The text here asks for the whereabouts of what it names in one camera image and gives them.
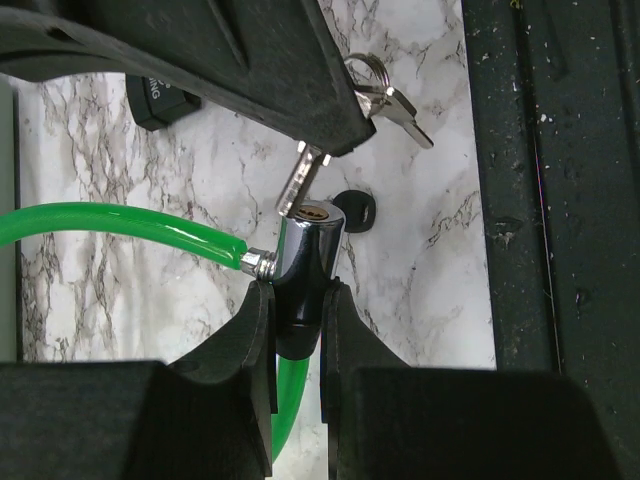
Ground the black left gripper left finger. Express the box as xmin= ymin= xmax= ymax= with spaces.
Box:
xmin=1 ymin=282 xmax=277 ymax=479

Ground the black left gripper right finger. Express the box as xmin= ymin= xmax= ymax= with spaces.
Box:
xmin=321 ymin=280 xmax=639 ymax=479

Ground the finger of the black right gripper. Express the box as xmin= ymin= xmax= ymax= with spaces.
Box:
xmin=1 ymin=0 xmax=375 ymax=156

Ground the black padlock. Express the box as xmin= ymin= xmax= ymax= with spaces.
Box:
xmin=125 ymin=75 xmax=202 ymax=132

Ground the green cable lock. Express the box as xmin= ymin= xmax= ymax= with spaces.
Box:
xmin=1 ymin=201 xmax=346 ymax=455

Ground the black head key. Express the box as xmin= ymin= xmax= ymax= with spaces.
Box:
xmin=332 ymin=190 xmax=377 ymax=233

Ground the black metal base rail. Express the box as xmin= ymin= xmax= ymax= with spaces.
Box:
xmin=462 ymin=0 xmax=640 ymax=416

